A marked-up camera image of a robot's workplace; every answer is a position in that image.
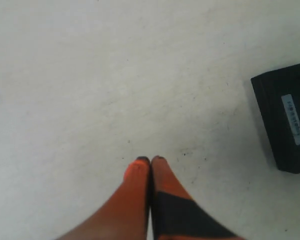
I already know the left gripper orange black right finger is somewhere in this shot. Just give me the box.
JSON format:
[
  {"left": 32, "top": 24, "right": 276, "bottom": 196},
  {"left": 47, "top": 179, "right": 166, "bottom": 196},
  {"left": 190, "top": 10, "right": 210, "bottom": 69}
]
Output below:
[{"left": 151, "top": 156, "right": 242, "bottom": 240}]

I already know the black network switch box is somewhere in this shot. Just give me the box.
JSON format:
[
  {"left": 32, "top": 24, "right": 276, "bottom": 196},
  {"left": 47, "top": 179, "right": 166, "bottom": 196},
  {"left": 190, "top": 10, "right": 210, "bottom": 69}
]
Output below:
[{"left": 251, "top": 63, "right": 300, "bottom": 174}]

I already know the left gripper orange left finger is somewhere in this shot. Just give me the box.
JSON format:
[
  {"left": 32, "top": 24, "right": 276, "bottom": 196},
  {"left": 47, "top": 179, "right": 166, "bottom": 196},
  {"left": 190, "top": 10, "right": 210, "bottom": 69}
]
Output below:
[{"left": 59, "top": 156, "right": 151, "bottom": 240}]

